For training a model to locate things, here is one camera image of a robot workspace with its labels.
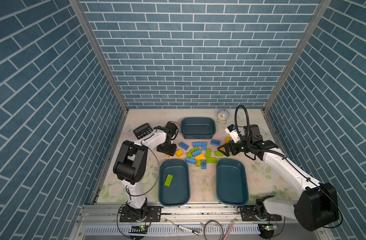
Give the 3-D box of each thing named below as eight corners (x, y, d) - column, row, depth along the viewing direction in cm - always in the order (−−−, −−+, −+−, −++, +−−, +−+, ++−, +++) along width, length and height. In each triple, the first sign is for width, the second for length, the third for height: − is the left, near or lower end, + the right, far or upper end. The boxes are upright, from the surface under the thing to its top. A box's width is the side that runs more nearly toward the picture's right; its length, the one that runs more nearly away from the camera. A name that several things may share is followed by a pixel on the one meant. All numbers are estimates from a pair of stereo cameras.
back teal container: (180, 139, 105) (180, 135, 101) (181, 120, 117) (181, 115, 113) (216, 140, 105) (217, 135, 101) (213, 120, 117) (214, 115, 113)
